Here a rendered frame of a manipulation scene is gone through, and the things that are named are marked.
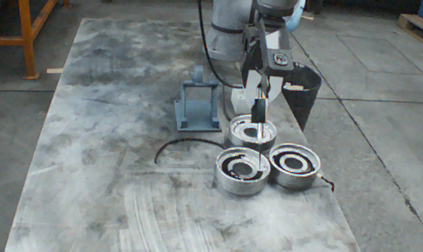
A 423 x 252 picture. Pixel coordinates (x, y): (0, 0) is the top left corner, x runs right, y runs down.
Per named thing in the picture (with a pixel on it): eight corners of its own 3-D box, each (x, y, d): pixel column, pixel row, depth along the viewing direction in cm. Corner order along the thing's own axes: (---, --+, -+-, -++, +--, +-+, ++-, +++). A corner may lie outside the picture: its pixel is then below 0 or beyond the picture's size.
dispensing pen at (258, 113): (255, 167, 81) (256, 79, 81) (250, 166, 85) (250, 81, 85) (266, 167, 81) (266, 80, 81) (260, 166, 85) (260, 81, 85)
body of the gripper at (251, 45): (275, 53, 85) (286, -4, 78) (288, 72, 78) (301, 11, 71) (238, 51, 83) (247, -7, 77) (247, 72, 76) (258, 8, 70)
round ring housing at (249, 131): (282, 151, 94) (286, 135, 92) (243, 163, 89) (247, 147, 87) (255, 125, 101) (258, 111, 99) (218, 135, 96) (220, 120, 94)
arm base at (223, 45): (199, 41, 140) (203, 12, 134) (244, 43, 142) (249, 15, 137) (205, 61, 127) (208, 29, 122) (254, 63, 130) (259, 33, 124)
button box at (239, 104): (263, 115, 105) (266, 98, 103) (235, 114, 104) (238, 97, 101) (256, 98, 112) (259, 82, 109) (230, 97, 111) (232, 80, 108)
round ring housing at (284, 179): (258, 180, 85) (262, 164, 82) (273, 152, 93) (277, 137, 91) (309, 198, 82) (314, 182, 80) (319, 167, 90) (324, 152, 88)
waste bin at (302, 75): (310, 161, 225) (331, 92, 201) (250, 161, 219) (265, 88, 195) (293, 124, 253) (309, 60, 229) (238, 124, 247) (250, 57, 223)
